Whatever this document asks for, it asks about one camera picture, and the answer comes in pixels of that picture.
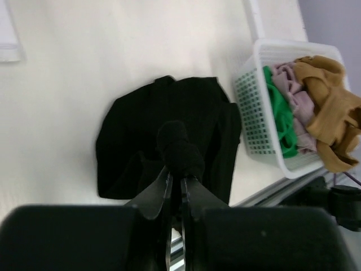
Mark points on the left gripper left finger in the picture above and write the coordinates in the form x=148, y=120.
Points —
x=133, y=236

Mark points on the green tank top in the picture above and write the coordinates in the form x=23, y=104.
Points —
x=283, y=117

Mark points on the pink tank top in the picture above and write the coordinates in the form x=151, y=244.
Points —
x=300, y=103

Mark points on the white plastic laundry basket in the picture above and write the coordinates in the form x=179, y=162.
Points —
x=259, y=128

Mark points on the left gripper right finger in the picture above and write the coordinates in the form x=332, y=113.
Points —
x=219, y=237

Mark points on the mustard brown tank top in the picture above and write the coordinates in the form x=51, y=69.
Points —
x=336, y=121

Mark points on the black tank top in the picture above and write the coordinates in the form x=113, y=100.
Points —
x=187, y=125

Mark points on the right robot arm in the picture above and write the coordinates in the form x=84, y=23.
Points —
x=340, y=201

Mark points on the white and chrome clothes rack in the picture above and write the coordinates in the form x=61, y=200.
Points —
x=11, y=48

